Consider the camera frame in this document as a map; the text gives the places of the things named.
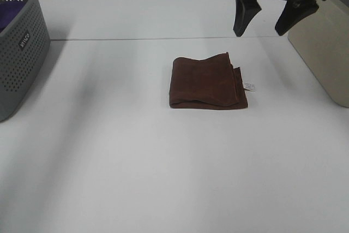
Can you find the brown towel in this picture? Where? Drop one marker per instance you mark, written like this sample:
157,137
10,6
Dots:
211,84

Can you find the purple cloth in basket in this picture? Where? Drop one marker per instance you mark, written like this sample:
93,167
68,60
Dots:
9,11

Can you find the beige plastic basket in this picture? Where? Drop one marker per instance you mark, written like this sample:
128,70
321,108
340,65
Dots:
322,42

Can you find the grey perforated laundry basket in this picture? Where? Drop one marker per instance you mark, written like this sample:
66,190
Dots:
25,42

